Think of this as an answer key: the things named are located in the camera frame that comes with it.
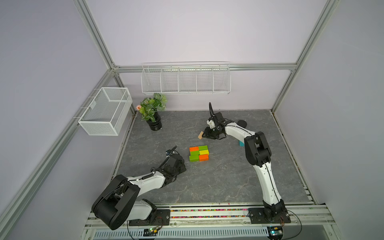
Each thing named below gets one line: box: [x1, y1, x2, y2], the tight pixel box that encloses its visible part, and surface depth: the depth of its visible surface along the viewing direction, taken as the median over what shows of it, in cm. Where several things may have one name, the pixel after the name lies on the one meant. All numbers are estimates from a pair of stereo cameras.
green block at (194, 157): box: [189, 152, 200, 162], surface depth 95 cm
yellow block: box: [199, 149, 210, 155], surface depth 96 cm
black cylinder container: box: [237, 119, 247, 128], surface depth 110 cm
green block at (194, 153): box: [190, 150, 200, 156], surface depth 96 cm
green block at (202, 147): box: [198, 145, 209, 151], surface depth 99 cm
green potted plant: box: [136, 92, 168, 131], surface depth 92 cm
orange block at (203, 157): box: [199, 154, 210, 162], surface depth 95 cm
